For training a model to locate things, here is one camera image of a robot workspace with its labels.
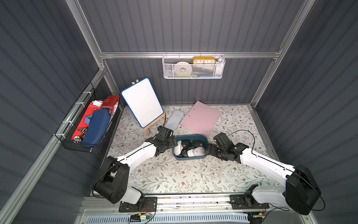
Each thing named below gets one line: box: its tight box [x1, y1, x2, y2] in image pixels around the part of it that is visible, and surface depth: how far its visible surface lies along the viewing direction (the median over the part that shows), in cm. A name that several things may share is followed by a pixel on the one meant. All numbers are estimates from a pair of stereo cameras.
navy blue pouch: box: [82, 108, 112, 146], surface depth 71 cm
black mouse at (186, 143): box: [181, 139, 193, 149], surface depth 93 cm
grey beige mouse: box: [187, 146, 207, 157], surface depth 88 cm
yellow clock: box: [192, 56, 216, 64], surface depth 89 cm
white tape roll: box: [173, 61, 193, 76], surface depth 86 cm
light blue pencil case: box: [164, 109, 185, 132], surface depth 113 cm
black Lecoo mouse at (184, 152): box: [181, 147, 189, 158], surface depth 91 cm
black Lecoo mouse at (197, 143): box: [191, 140, 205, 148], surface depth 97 cm
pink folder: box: [179, 100, 221, 138], surface depth 114 cm
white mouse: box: [173, 140, 184, 156], surface depth 92 cm
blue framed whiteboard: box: [120, 77, 165, 129], surface depth 90 cm
